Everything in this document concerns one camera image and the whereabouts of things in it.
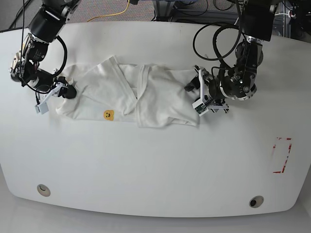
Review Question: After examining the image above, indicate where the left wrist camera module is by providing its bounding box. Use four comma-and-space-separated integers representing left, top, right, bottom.
192, 100, 209, 117

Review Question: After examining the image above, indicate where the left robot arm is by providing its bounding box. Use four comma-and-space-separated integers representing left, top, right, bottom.
184, 0, 280, 116

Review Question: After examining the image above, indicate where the right table cable grommet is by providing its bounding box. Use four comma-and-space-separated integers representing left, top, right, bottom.
249, 196, 264, 208

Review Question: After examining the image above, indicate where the table cable grommet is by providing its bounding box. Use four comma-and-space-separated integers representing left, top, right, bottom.
249, 196, 264, 208
37, 184, 51, 197

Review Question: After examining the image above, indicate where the white printed t-shirt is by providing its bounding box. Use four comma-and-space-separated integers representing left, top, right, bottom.
56, 57, 199, 128

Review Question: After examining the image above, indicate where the left table cable grommet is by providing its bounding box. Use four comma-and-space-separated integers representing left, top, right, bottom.
37, 184, 51, 197

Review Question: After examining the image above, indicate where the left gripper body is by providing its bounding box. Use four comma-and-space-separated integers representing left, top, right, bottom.
194, 66, 229, 113

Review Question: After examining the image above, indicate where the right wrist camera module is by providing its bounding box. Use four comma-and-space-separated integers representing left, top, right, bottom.
35, 102, 49, 115

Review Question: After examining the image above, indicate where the yellow cable on floor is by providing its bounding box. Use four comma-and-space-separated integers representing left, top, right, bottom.
87, 0, 129, 22

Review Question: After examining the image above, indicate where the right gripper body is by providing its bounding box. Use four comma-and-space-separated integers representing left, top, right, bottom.
35, 76, 69, 106

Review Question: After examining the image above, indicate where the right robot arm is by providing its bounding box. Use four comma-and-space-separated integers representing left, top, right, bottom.
9, 0, 80, 99

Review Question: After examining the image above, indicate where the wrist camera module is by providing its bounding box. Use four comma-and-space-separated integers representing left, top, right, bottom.
192, 100, 209, 117
35, 102, 49, 115

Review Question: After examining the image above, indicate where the red tape rectangle marking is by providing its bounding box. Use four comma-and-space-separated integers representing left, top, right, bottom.
271, 137, 293, 174

